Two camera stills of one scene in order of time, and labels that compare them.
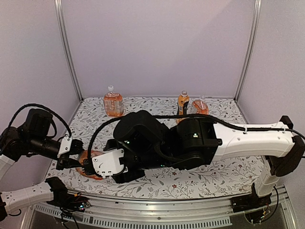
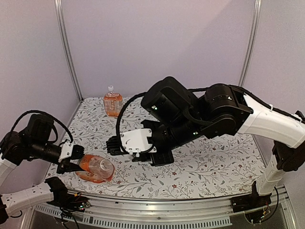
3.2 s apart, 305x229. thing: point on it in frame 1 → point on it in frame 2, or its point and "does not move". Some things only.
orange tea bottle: (113, 103) does not move
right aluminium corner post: (257, 6) does not move
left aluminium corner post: (60, 15) does not move
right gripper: (122, 179) → (164, 159)
